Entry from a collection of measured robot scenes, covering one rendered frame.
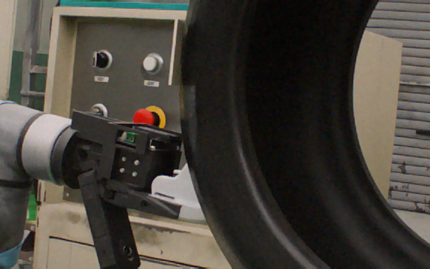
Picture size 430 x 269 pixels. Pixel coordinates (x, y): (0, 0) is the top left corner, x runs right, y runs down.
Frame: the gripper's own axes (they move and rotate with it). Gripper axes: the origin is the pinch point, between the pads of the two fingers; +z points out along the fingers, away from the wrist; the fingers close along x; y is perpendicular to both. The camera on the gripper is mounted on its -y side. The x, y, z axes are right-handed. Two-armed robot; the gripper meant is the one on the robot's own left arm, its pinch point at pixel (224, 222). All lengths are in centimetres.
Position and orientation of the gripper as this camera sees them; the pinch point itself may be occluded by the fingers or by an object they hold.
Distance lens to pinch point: 94.2
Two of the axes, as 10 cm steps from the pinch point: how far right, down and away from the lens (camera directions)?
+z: 8.6, 2.2, -4.7
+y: 2.0, -9.7, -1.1
